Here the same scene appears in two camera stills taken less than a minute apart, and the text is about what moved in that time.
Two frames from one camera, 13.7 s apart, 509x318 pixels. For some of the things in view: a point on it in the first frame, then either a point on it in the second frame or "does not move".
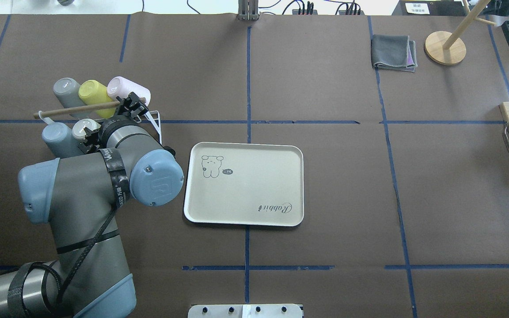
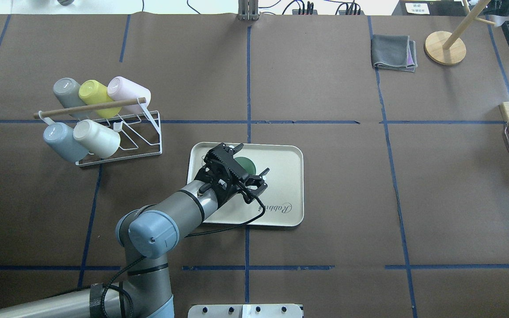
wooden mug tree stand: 444,47 does not move
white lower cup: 119,86 does not move
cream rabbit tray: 245,183 does not move
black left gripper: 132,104 to 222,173
